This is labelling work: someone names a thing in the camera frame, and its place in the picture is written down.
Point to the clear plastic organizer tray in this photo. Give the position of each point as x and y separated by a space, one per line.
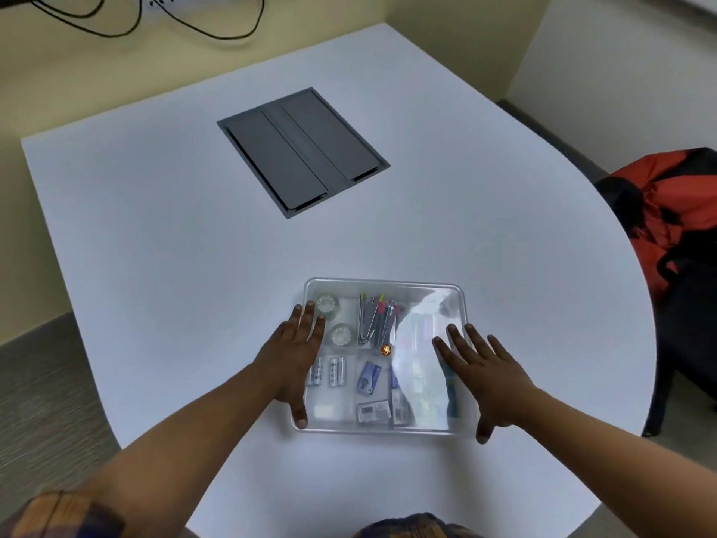
330 410

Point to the person's right forearm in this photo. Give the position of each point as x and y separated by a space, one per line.
616 470

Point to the group of metal staplers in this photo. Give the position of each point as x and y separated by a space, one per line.
372 324

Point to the orange and black backpack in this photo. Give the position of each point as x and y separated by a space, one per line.
672 184

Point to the person's left forearm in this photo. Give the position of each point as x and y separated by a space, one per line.
185 442

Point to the pile of small teal boxes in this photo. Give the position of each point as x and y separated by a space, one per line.
452 400

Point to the transparent tape roll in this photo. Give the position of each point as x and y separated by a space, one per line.
333 336
319 305

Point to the person's left hand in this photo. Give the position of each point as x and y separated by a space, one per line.
291 358

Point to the white barcode box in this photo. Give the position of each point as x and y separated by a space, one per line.
399 411

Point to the person's right hand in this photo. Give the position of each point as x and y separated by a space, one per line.
493 386

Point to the clear plastic lid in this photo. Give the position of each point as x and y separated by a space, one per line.
426 308

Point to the tall blue white packet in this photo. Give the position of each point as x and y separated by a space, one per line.
396 381

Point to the blue white staple packet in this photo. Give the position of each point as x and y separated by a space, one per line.
370 378

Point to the plaid shirt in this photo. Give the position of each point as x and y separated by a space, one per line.
56 515

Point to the black chair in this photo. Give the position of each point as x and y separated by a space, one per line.
689 341

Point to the white AA battery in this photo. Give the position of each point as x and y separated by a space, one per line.
319 373
333 372
341 372
312 377

